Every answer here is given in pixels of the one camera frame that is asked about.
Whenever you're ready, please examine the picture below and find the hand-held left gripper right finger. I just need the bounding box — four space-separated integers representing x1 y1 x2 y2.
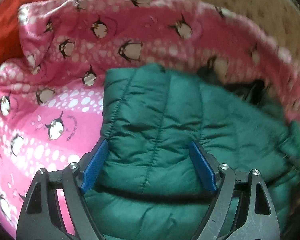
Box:
189 140 280 240

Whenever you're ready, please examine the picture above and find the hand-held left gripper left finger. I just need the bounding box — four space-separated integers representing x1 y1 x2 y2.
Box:
15 139 108 240

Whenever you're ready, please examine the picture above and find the green quilted puffer jacket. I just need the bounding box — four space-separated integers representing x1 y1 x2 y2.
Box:
85 64 300 240

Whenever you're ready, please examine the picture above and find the pink penguin print blanket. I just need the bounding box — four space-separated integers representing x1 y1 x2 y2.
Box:
0 0 300 233

